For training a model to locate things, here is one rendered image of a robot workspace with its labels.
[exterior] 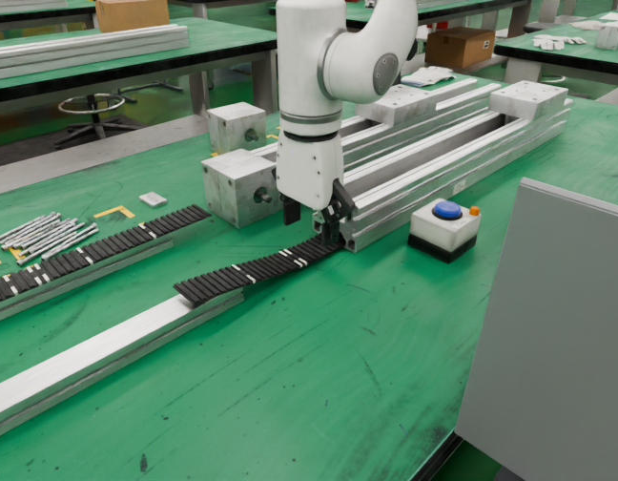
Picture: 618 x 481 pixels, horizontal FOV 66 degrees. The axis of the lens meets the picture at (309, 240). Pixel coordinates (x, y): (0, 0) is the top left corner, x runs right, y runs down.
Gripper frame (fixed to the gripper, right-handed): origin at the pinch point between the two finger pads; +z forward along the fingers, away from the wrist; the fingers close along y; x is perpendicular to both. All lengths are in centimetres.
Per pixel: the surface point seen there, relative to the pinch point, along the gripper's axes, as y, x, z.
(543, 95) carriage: 4, 68, -7
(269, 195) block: -14.0, 3.3, 1.1
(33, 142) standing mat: -307, 35, 82
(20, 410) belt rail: 1.3, -43.3, 4.0
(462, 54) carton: -176, 351, 50
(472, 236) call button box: 17.1, 19.3, 2.5
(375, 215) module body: 5.0, 9.4, -0.3
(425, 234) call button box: 12.3, 13.2, 1.7
